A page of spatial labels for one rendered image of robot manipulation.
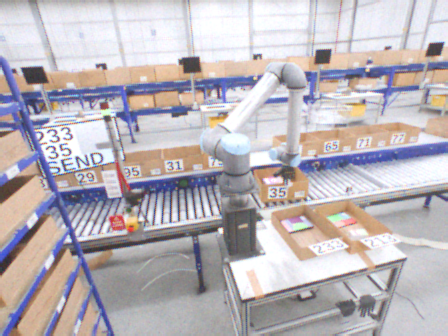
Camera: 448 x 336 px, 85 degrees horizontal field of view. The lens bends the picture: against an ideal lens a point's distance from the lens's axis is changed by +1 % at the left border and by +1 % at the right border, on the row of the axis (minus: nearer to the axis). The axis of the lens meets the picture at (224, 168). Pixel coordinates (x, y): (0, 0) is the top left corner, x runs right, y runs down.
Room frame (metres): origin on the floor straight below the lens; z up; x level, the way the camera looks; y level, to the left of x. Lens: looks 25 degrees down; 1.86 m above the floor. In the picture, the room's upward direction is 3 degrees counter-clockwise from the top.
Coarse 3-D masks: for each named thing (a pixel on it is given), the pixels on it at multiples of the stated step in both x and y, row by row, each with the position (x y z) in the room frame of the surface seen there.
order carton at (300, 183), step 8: (272, 168) 1.99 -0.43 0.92; (296, 168) 1.99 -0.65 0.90; (256, 176) 1.87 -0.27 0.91; (264, 176) 1.99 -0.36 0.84; (272, 176) 1.99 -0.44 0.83; (280, 176) 2.00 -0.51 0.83; (296, 176) 1.98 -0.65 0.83; (304, 176) 1.82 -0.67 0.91; (264, 184) 1.69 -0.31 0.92; (272, 184) 1.70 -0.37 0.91; (280, 184) 1.70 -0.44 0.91; (296, 184) 1.71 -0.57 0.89; (304, 184) 1.72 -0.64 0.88; (264, 192) 1.69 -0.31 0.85; (288, 192) 1.71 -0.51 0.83; (304, 192) 1.72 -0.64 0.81; (264, 200) 1.69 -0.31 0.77; (272, 200) 1.70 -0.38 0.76; (280, 200) 1.70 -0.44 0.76
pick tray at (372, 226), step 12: (336, 204) 1.48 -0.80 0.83; (348, 204) 1.50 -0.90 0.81; (324, 216) 1.34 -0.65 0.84; (360, 216) 1.38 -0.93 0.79; (336, 228) 1.22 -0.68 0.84; (348, 228) 1.30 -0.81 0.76; (360, 228) 1.30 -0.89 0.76; (372, 228) 1.27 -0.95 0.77; (384, 228) 1.19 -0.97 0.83; (348, 240) 1.11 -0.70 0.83; (348, 252) 1.09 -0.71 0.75; (360, 252) 1.09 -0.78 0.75
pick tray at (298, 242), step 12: (276, 216) 1.43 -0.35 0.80; (288, 216) 1.45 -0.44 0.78; (312, 216) 1.41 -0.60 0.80; (276, 228) 1.34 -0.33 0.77; (312, 228) 1.33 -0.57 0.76; (324, 228) 1.28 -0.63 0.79; (288, 240) 1.18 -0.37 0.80; (300, 240) 1.22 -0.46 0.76; (312, 240) 1.21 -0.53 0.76; (324, 240) 1.20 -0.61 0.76; (300, 252) 1.06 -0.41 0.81; (312, 252) 1.07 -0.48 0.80
